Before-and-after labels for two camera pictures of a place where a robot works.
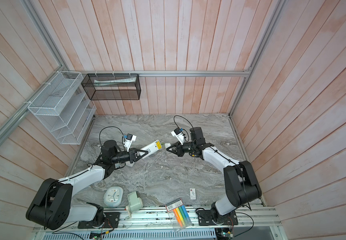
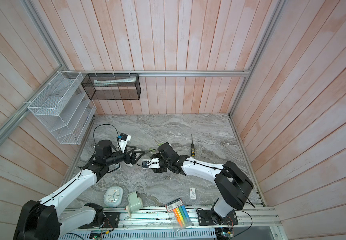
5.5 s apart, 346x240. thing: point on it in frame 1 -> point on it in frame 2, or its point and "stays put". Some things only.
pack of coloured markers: (178, 214) stays put
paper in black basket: (101, 82) stays put
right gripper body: (187, 148) -> (163, 163)
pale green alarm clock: (113, 196) stays put
